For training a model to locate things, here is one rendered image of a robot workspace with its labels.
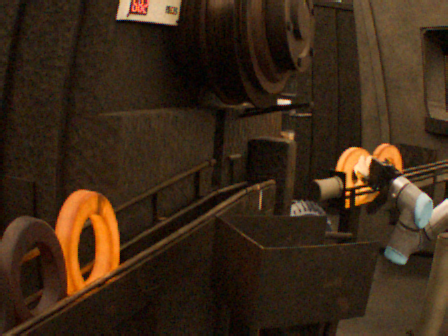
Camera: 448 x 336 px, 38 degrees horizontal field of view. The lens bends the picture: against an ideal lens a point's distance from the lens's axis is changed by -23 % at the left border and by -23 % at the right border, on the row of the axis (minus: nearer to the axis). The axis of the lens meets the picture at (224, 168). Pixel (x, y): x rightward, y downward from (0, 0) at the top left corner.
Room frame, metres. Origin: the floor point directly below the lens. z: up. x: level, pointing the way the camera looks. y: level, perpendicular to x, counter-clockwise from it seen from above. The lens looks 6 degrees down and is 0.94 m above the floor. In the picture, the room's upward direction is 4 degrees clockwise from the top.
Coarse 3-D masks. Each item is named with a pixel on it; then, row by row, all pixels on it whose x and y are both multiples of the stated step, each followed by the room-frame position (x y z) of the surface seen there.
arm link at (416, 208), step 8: (408, 184) 1.96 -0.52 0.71; (400, 192) 1.95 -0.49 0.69; (408, 192) 1.93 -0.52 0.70; (416, 192) 1.92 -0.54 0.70; (400, 200) 1.94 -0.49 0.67; (408, 200) 1.92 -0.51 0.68; (416, 200) 1.89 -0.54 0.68; (424, 200) 1.88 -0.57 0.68; (400, 208) 1.94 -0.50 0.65; (408, 208) 1.91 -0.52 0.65; (416, 208) 1.88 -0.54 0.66; (424, 208) 1.88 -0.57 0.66; (432, 208) 1.91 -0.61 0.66; (400, 216) 1.94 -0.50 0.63; (408, 216) 1.90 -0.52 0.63; (416, 216) 1.87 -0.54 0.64; (424, 216) 1.89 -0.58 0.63; (408, 224) 1.90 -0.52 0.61; (416, 224) 1.88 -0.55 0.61; (424, 224) 1.90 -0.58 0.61
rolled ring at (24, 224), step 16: (16, 224) 0.90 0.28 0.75; (32, 224) 0.91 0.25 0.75; (16, 240) 0.87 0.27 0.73; (32, 240) 0.91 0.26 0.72; (48, 240) 0.96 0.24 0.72; (0, 256) 0.85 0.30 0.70; (16, 256) 0.86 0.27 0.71; (48, 256) 0.98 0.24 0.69; (16, 272) 0.86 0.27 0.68; (48, 272) 0.99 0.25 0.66; (64, 272) 1.00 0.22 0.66; (16, 288) 0.85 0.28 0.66; (48, 288) 0.98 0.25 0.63; (64, 288) 0.99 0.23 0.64; (16, 304) 0.85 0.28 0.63; (48, 304) 0.96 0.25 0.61; (16, 320) 0.86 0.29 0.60
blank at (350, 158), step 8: (344, 152) 2.17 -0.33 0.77; (352, 152) 2.15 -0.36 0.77; (360, 152) 2.17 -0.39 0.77; (344, 160) 2.14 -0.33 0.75; (352, 160) 2.15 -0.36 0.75; (336, 168) 2.15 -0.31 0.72; (344, 168) 2.13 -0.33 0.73; (352, 168) 2.15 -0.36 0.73; (352, 184) 2.15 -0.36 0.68; (360, 184) 2.19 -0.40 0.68
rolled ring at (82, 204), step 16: (80, 192) 1.09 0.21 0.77; (64, 208) 1.05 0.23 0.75; (80, 208) 1.05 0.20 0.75; (96, 208) 1.10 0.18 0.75; (112, 208) 1.16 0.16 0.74; (64, 224) 1.03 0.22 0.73; (80, 224) 1.05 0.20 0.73; (96, 224) 1.15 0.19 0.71; (112, 224) 1.15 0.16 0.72; (64, 240) 1.01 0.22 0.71; (96, 240) 1.16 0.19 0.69; (112, 240) 1.15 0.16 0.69; (64, 256) 1.01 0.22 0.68; (96, 256) 1.16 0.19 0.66; (112, 256) 1.15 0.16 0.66; (80, 272) 1.04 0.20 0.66; (96, 272) 1.14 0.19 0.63; (80, 288) 1.03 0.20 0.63; (96, 288) 1.09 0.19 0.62
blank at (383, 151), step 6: (384, 144) 2.27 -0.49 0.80; (378, 150) 2.24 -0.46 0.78; (384, 150) 2.24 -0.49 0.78; (390, 150) 2.26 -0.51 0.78; (396, 150) 2.28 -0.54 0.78; (372, 156) 2.24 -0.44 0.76; (378, 156) 2.22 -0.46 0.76; (384, 156) 2.24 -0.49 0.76; (390, 156) 2.26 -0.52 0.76; (396, 156) 2.28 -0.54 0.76; (396, 162) 2.28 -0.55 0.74
